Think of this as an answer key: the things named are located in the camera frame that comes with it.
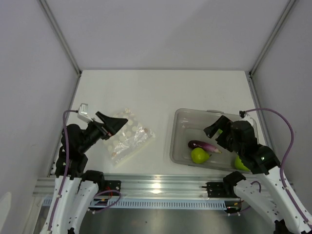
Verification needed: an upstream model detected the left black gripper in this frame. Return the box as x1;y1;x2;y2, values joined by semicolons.
78;111;128;153

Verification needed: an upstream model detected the polka dot zip top bag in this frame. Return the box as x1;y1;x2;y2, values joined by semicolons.
103;108;156;167

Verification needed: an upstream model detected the purple eggplant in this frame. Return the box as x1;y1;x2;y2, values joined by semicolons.
188;140;221;154

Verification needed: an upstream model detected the green pear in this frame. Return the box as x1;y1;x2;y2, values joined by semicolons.
191;148;210;164

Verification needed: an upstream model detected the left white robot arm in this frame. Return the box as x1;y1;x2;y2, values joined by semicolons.
40;108;128;234

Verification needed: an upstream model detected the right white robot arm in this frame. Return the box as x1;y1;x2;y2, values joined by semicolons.
204;115;312;234

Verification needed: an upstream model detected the clear plastic food bin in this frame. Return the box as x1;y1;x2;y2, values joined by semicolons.
169;108;263;174

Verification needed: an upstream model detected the green apple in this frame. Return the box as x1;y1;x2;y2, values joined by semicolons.
234;156;250;172

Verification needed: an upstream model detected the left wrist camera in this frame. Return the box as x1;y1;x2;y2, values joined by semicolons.
77;103;94;124

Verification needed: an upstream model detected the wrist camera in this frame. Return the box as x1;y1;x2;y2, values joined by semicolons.
77;103;94;124
239;111;255;125

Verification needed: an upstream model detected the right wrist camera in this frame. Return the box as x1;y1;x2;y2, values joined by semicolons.
239;111;255;125

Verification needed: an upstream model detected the right black base bracket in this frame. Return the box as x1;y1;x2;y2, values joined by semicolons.
201;182;236;198

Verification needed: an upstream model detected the black base bracket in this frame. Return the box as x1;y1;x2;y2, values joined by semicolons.
104;180;121;197
201;182;236;198

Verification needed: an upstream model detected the left black base bracket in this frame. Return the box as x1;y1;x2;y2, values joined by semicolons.
104;180;121;197

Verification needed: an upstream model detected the aluminium mounting rail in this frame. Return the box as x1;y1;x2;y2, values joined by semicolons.
33;173;295;199

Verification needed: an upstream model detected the white slotted cable duct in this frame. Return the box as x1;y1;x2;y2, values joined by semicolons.
42;197;242;210

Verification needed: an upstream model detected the left aluminium frame post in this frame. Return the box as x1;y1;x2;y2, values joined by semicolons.
38;0;82;75

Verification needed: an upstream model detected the aluminium frame post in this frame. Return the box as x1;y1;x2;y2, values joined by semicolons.
249;0;299;78
38;0;82;75

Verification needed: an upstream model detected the right aluminium frame post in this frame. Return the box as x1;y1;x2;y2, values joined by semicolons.
249;0;299;78

